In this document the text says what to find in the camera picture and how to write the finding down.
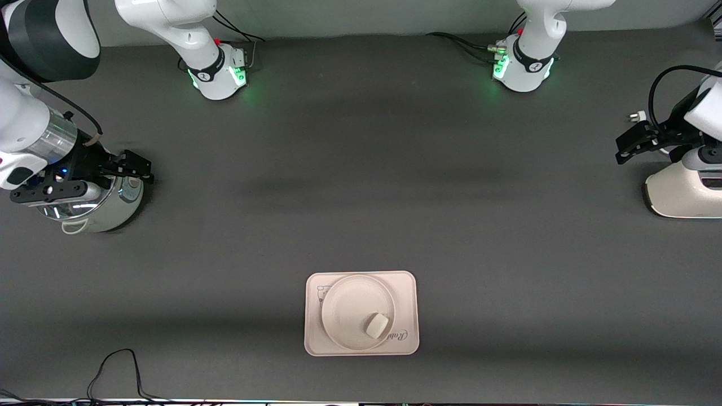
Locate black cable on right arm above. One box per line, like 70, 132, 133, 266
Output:
0, 54, 104, 140

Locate silver cooking pot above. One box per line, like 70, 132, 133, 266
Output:
34, 175, 144, 235

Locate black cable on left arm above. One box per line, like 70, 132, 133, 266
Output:
648, 65, 722, 129

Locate small white bun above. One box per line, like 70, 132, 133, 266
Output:
365, 313, 390, 339

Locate black cables at left arm base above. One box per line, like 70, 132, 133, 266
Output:
424, 31, 508, 64

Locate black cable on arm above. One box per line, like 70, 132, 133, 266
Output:
0, 54, 104, 140
648, 65, 722, 129

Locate black cables at right arm base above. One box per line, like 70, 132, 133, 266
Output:
212, 8, 266, 69

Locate black cable at table edge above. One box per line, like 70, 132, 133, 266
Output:
86, 348, 170, 404

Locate white two-slot toaster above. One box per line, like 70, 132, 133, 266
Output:
644, 161, 722, 219

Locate cream rectangular tray rabbit print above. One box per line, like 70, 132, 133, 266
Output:
304, 271, 420, 357

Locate glass pot lid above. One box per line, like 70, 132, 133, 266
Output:
35, 198, 105, 222

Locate black cables at arm base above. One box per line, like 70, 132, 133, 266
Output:
212, 8, 266, 69
424, 31, 508, 64

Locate cream round plate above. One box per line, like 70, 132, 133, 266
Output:
321, 274, 397, 351

